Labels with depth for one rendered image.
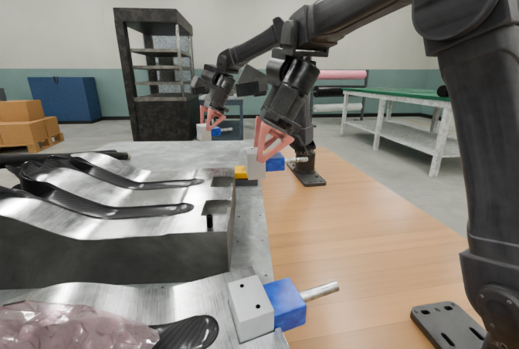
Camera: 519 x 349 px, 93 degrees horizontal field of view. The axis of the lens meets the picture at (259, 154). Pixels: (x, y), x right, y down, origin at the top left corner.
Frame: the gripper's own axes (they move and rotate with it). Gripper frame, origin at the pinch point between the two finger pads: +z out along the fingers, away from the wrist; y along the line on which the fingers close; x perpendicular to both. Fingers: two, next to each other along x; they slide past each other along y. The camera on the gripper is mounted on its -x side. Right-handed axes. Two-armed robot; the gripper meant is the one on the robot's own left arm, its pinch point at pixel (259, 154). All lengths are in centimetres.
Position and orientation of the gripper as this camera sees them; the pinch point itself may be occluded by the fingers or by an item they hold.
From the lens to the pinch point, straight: 50.2
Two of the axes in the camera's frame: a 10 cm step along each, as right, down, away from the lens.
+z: -4.6, 8.6, 2.0
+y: 1.4, 2.9, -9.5
